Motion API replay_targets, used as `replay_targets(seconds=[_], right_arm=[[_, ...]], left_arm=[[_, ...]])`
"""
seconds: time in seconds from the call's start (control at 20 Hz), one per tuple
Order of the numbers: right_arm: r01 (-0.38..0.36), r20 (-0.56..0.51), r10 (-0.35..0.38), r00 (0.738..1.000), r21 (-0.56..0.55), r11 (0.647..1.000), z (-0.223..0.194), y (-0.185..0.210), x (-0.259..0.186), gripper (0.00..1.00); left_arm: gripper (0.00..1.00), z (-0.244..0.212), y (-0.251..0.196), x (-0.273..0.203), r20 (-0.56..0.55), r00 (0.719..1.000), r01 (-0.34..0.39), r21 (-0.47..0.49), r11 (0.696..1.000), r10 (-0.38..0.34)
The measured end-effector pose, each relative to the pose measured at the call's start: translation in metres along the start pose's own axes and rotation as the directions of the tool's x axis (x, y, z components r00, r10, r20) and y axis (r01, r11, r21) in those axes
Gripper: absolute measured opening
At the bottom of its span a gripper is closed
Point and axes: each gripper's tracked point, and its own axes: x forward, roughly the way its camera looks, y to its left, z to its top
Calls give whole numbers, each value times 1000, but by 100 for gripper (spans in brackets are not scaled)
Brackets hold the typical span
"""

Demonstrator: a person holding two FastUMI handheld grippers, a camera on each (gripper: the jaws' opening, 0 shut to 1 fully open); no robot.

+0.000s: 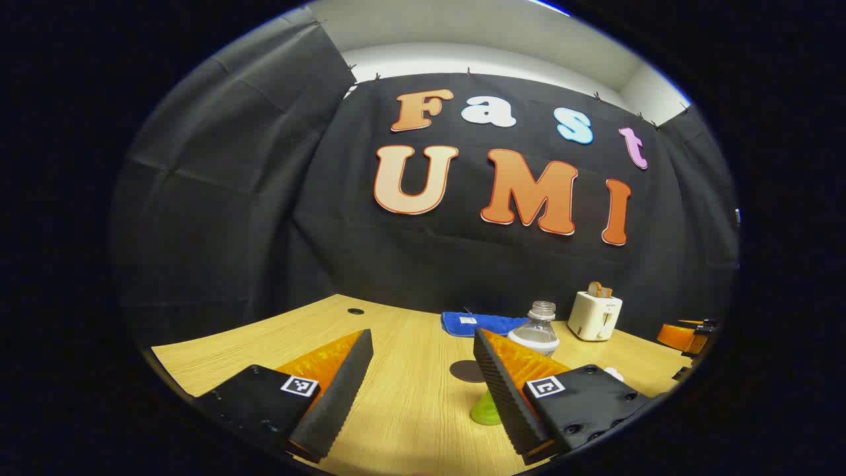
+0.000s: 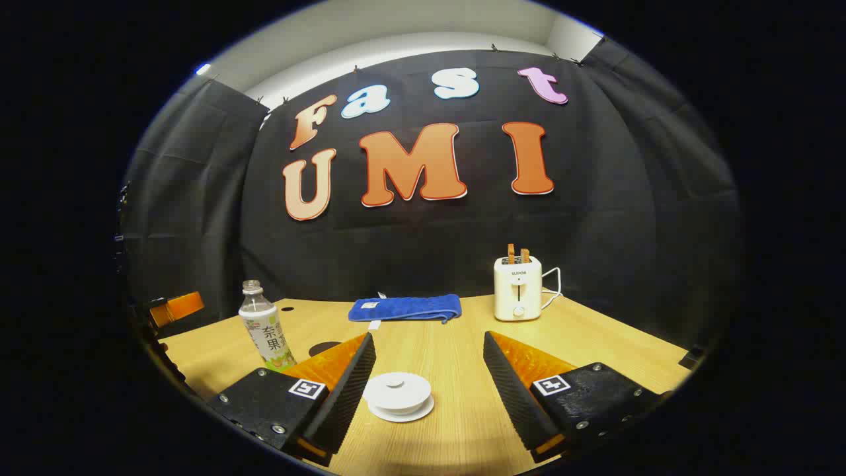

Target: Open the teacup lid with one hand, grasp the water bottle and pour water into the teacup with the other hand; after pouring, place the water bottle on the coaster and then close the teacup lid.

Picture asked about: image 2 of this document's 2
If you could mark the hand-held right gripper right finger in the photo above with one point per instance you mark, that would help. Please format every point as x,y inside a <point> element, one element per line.
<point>512,390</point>

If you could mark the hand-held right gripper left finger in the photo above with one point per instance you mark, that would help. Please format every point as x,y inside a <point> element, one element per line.
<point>347,390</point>

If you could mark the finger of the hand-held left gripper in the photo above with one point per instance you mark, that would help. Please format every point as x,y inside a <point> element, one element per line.
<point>178,307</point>

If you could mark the white teacup lid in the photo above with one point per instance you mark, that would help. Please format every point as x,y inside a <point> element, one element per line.
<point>396,389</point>

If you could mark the white teacup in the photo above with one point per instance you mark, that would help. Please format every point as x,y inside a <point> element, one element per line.
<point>396,409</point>

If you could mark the clear water bottle green label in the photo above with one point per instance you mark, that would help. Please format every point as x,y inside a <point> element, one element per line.
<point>264,330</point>

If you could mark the white saucer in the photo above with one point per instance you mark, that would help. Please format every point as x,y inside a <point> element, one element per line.
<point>416,415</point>

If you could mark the cream toaster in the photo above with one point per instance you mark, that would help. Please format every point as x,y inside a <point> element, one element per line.
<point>517,291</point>

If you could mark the blue towel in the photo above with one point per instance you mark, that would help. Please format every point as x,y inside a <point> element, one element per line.
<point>406,307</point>

